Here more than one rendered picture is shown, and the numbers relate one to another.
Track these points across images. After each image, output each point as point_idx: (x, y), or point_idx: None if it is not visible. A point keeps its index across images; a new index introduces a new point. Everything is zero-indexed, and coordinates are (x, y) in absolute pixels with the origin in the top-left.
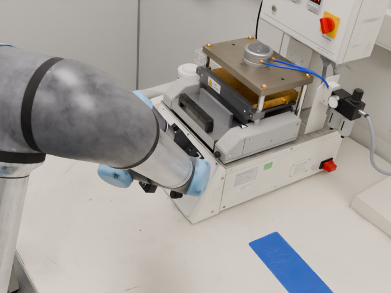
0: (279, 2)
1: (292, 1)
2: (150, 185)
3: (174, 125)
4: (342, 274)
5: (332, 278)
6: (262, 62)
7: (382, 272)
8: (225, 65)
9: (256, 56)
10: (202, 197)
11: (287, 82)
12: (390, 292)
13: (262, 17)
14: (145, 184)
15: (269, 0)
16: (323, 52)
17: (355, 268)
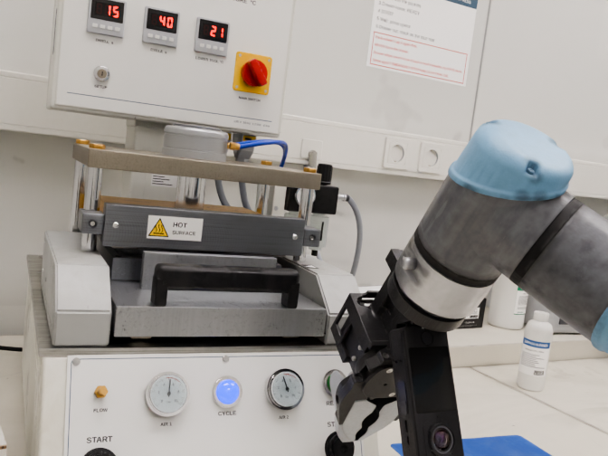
0: (114, 59)
1: (151, 50)
2: (460, 427)
3: (399, 252)
4: (473, 420)
5: (485, 429)
6: (238, 146)
7: (457, 394)
8: (196, 166)
9: (223, 136)
10: (368, 452)
11: (290, 168)
12: (491, 400)
13: (62, 102)
14: (450, 441)
15: (79, 60)
16: (250, 126)
17: (458, 409)
